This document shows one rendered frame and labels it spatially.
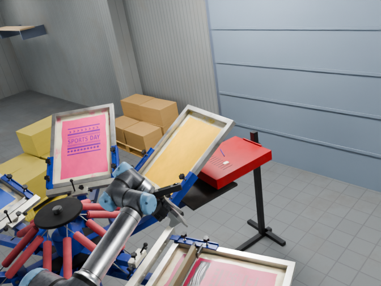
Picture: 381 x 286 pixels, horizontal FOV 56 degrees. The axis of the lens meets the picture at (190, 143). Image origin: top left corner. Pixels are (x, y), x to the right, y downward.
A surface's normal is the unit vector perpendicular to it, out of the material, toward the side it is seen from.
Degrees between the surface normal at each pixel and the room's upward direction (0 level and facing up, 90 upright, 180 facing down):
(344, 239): 0
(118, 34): 90
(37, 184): 90
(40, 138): 90
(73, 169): 32
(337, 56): 90
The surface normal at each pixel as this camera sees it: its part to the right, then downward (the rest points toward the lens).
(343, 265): -0.15, -0.88
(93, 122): -0.07, -0.52
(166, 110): 0.71, 0.21
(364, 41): -0.69, 0.41
